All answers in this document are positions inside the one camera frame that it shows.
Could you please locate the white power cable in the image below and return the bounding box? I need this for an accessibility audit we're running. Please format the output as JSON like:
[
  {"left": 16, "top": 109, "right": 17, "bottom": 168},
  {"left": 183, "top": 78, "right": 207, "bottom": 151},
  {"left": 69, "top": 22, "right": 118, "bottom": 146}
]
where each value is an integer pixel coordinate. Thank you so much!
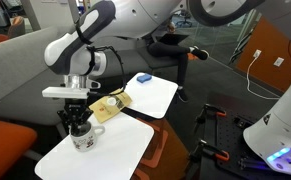
[{"left": 245, "top": 54, "right": 281, "bottom": 101}]

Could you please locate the orange handled black clamp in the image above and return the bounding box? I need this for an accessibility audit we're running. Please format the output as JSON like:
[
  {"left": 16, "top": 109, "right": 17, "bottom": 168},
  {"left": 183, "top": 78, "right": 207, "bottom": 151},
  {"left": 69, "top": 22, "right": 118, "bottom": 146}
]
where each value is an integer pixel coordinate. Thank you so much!
[
  {"left": 194, "top": 103, "right": 228, "bottom": 135},
  {"left": 187, "top": 138, "right": 231, "bottom": 168}
]

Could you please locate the yellow paper pouch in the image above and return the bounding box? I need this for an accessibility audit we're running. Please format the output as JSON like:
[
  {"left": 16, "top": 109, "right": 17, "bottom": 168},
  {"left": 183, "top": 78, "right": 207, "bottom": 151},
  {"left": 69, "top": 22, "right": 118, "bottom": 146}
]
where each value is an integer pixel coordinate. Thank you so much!
[{"left": 88, "top": 88, "right": 134, "bottom": 125}]

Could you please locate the black office chair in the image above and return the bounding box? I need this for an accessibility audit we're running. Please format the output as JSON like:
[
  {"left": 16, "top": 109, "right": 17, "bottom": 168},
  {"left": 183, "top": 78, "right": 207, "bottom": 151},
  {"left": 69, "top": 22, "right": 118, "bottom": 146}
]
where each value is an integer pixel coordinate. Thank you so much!
[{"left": 176, "top": 9, "right": 193, "bottom": 30}]

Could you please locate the blue cloth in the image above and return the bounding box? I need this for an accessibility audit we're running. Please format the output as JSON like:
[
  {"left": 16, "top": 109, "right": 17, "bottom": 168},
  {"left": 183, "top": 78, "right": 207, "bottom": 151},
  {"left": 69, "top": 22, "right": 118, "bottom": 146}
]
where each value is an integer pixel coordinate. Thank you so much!
[{"left": 136, "top": 73, "right": 153, "bottom": 84}]

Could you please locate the large white table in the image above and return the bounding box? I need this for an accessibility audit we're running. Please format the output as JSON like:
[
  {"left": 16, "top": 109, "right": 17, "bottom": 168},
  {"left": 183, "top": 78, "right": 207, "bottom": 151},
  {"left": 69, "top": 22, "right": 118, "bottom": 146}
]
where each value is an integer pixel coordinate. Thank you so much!
[{"left": 119, "top": 72, "right": 190, "bottom": 180}]

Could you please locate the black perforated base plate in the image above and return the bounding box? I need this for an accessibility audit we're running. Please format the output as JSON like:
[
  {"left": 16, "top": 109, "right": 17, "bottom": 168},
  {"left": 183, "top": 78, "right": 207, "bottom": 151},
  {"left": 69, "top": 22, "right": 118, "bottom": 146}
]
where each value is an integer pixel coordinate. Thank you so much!
[{"left": 198, "top": 91, "right": 291, "bottom": 180}]

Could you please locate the small white table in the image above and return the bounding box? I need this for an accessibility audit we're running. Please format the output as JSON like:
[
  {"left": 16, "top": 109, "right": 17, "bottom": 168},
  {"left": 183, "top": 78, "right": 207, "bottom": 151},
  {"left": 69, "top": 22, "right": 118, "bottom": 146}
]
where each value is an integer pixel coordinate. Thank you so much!
[{"left": 34, "top": 111, "right": 168, "bottom": 180}]

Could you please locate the gray sofa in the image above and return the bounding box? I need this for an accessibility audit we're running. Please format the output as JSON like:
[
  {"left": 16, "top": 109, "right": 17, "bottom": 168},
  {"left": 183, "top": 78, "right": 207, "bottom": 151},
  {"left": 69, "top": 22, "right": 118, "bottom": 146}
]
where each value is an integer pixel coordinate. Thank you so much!
[{"left": 0, "top": 25, "right": 173, "bottom": 127}]

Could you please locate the person in black clothes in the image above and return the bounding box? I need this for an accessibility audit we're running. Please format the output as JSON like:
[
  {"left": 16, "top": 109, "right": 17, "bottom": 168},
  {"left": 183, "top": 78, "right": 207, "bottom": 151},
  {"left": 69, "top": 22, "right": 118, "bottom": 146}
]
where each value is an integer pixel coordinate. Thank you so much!
[{"left": 147, "top": 20, "right": 210, "bottom": 103}]

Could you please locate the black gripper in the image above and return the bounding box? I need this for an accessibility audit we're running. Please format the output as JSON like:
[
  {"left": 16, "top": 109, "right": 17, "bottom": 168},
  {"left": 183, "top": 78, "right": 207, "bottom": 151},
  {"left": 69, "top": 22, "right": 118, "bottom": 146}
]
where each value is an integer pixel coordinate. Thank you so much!
[{"left": 57, "top": 97, "right": 95, "bottom": 135}]

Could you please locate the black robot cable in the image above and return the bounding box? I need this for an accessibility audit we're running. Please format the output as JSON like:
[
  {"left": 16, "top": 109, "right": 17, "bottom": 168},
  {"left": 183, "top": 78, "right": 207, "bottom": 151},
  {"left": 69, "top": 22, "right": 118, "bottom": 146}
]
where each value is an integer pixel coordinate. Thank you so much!
[{"left": 74, "top": 19, "right": 128, "bottom": 100}]

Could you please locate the white patterned mug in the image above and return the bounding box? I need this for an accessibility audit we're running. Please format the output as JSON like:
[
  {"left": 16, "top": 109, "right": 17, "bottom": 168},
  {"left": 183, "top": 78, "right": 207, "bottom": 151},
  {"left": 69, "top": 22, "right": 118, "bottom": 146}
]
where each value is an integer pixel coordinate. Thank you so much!
[{"left": 68, "top": 120, "right": 106, "bottom": 153}]

